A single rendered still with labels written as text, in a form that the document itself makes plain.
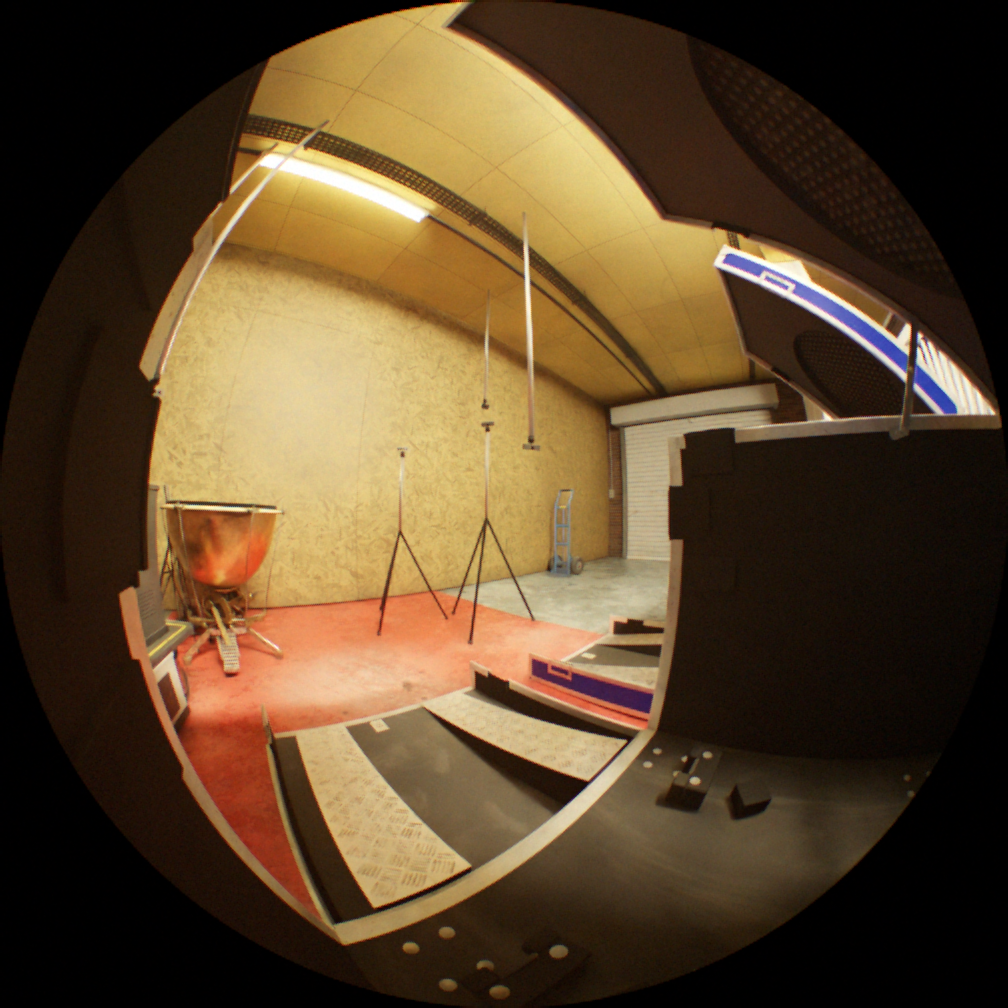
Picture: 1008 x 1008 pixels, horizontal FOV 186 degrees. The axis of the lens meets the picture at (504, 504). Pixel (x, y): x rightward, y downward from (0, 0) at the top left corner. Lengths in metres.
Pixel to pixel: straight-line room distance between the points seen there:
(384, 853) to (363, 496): 2.63
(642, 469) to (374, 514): 4.87
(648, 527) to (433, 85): 6.52
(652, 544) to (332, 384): 5.57
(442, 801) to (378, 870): 0.34
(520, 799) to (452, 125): 3.24
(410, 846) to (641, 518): 5.95
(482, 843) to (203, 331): 3.37
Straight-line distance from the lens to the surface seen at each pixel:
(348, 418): 2.94
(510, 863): 0.65
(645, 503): 6.12
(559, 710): 1.11
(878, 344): 1.23
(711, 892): 0.67
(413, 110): 2.62
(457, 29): 0.96
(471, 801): 0.93
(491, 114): 2.58
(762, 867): 0.73
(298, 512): 2.72
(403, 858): 0.68
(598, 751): 0.89
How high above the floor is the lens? 0.76
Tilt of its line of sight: 3 degrees up
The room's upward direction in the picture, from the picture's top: 1 degrees clockwise
